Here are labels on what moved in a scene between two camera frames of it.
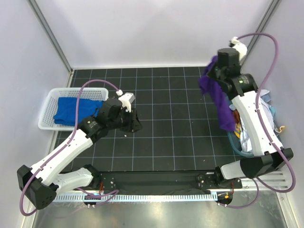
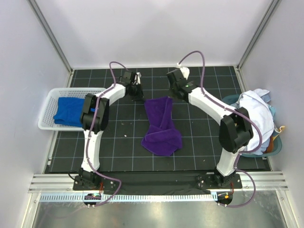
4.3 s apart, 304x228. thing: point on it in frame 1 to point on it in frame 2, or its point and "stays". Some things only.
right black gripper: [211, 71] to [171, 86]
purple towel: [209, 83] to [162, 138]
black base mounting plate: [166, 180] stays
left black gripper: [133, 123] to [140, 96]
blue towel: [66, 110] stays
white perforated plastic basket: [50, 105] stays
